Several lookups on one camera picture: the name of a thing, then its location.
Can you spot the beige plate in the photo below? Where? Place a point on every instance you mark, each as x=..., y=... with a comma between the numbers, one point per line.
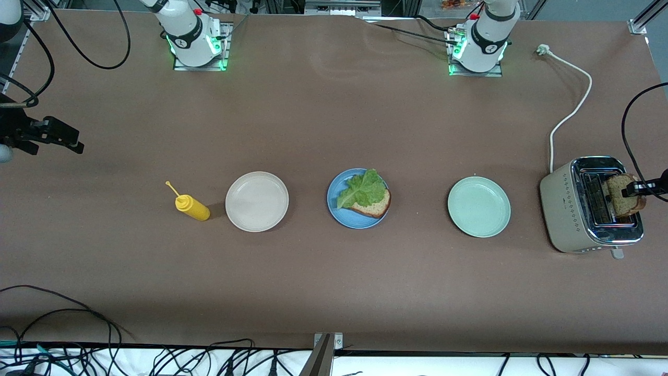
x=257, y=201

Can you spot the yellow mustard squeeze bottle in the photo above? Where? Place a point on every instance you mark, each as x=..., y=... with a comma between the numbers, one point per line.
x=195, y=208

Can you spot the light green plate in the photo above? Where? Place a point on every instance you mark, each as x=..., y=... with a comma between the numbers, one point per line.
x=479, y=207

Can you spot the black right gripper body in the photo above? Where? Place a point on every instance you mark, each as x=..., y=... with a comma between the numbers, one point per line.
x=14, y=127

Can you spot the green lettuce leaf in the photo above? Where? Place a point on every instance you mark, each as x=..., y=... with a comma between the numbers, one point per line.
x=362, y=189

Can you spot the blue plate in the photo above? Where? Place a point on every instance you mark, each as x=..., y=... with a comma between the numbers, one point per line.
x=344, y=216

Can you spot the aluminium frame post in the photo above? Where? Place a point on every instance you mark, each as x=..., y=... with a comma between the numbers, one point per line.
x=319, y=360

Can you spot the beige chrome-topped toaster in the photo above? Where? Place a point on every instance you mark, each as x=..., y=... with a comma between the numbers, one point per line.
x=566, y=209

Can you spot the aluminium corner bracket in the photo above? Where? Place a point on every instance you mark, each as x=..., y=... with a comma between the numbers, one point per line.
x=637, y=27

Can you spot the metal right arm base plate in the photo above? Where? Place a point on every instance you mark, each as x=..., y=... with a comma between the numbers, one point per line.
x=226, y=47

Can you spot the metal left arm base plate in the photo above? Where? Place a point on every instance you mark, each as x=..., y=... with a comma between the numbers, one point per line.
x=496, y=72

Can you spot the grey metal box device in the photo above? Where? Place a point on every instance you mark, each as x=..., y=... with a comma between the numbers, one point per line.
x=342, y=8

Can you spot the brown bread slice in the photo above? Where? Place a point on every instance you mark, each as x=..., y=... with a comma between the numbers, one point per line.
x=376, y=208
x=620, y=208

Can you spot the aluminium frame rail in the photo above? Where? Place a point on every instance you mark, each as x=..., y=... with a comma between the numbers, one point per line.
x=39, y=14

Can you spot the orange packet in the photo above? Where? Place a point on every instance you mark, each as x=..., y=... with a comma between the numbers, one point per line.
x=459, y=4

